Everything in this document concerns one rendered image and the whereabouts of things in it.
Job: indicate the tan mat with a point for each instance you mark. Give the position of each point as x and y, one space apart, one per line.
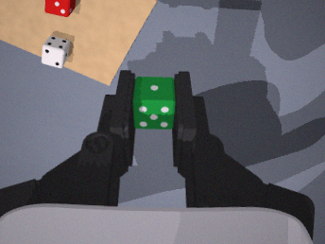
100 32

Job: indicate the green die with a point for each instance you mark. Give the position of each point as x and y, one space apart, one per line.
154 103

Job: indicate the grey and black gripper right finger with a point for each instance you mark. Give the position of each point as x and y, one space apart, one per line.
218 180

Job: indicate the white die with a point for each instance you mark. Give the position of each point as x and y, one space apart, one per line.
55 51

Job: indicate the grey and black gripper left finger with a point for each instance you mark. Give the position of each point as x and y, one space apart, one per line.
85 178

